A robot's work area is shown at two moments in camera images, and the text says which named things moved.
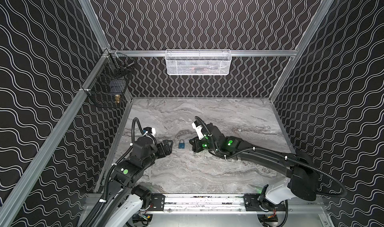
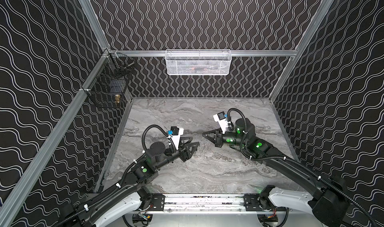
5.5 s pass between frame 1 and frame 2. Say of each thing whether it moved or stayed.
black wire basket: stayed
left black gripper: moved
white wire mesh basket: stayed
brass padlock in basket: stayed
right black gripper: moved
